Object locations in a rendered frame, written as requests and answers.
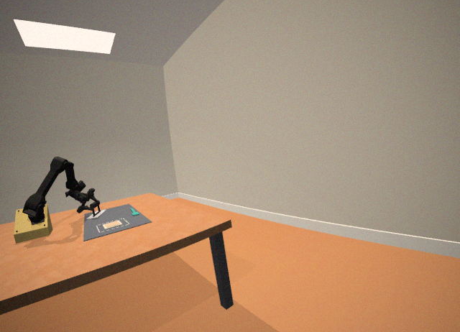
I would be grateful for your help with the grey flat mat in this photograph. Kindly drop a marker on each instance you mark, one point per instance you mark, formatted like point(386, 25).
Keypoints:
point(119, 213)

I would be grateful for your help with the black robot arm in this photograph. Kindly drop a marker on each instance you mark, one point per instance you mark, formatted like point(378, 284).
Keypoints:
point(34, 206)

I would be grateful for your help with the cream square tile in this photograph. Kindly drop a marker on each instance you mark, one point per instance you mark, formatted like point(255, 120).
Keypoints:
point(111, 225)

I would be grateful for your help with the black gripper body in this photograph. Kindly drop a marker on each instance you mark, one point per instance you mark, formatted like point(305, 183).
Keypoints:
point(83, 199)

